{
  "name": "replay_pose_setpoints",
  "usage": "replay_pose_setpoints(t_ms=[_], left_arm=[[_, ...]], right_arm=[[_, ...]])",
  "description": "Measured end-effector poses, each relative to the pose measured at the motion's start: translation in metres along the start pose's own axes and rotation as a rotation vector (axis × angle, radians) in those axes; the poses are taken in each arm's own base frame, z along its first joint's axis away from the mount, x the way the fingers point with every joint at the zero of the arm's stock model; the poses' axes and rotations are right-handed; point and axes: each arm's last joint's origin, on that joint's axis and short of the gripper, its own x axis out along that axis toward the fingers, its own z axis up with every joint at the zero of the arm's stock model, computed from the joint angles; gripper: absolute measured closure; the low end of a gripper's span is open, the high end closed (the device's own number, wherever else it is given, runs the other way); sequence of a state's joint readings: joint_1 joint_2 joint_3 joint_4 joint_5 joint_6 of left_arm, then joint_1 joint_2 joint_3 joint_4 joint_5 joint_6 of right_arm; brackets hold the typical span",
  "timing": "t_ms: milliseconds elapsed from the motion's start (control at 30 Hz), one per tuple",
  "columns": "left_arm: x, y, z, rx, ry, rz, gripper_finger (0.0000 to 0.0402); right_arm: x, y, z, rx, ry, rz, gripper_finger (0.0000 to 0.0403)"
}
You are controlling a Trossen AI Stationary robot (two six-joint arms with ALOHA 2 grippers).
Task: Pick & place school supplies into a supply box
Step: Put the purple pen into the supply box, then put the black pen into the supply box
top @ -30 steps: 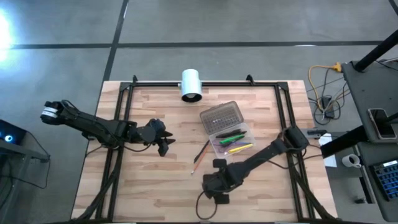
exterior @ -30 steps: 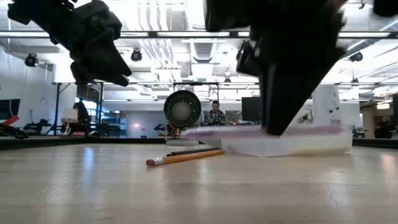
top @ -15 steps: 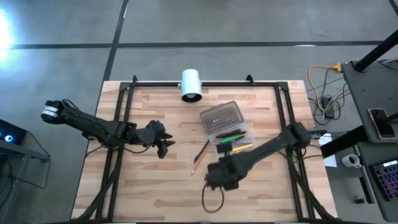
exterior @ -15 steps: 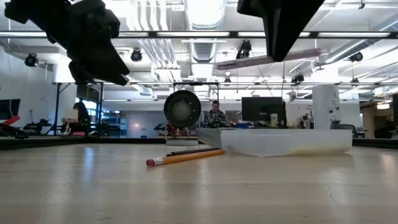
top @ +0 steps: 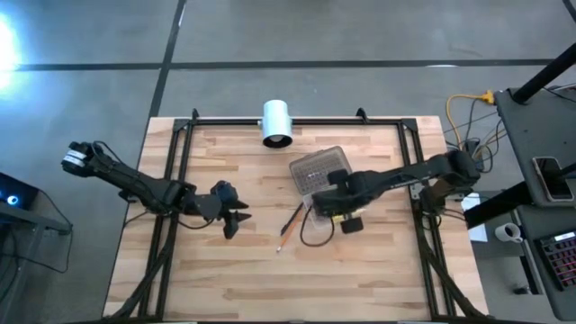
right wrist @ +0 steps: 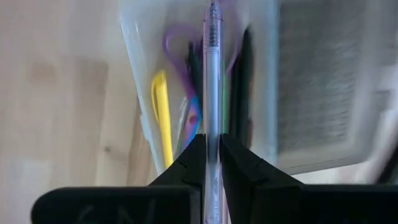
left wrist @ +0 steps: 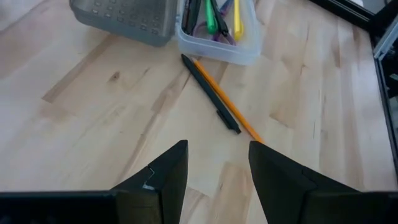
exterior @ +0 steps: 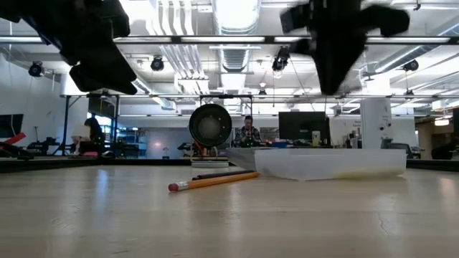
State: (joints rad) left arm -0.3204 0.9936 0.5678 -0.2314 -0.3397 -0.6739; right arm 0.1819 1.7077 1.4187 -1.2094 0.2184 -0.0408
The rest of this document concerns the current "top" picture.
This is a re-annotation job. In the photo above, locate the black camera cable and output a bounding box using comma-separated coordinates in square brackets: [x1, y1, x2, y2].
[298, 204, 337, 248]

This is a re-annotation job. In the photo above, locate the black diagonal pole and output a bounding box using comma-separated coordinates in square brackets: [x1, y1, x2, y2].
[512, 41, 576, 105]

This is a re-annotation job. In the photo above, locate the white mug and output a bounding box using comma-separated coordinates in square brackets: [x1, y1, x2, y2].
[494, 221, 525, 245]

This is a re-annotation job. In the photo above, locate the black keyboard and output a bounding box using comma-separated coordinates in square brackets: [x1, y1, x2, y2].
[536, 230, 576, 292]

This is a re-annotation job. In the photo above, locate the black aluminium table frame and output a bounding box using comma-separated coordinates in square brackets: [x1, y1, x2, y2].
[102, 107, 497, 323]

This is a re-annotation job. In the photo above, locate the black device blue light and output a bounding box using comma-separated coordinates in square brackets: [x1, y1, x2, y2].
[0, 171, 40, 212]

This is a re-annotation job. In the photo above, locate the black diagonal beam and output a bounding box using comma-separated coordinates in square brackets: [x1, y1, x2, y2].
[463, 160, 576, 230]

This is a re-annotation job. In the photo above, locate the grey side table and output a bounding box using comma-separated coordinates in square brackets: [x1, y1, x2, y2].
[0, 199, 74, 237]

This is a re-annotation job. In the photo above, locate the grey desk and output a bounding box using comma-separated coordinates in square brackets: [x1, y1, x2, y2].
[494, 86, 576, 209]
[514, 204, 576, 321]

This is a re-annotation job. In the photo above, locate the white paper sheet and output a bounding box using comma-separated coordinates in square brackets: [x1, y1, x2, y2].
[460, 192, 490, 243]

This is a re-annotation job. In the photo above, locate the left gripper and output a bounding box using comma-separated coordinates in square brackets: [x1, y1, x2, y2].
[193, 180, 253, 240]

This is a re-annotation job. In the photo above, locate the black smartphone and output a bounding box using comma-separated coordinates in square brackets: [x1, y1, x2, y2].
[531, 155, 575, 203]

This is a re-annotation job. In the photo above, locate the black pen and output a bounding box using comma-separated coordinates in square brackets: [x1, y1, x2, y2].
[280, 202, 305, 238]

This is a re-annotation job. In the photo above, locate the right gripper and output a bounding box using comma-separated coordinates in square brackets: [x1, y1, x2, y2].
[311, 167, 365, 236]

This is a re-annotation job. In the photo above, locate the orange pencil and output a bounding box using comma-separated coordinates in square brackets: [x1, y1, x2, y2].
[275, 211, 303, 254]

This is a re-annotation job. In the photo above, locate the yellow extension cable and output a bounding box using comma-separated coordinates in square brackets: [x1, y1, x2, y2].
[445, 90, 497, 150]

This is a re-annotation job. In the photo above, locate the clear supply box grey lid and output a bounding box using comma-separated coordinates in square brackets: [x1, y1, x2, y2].
[288, 145, 354, 232]

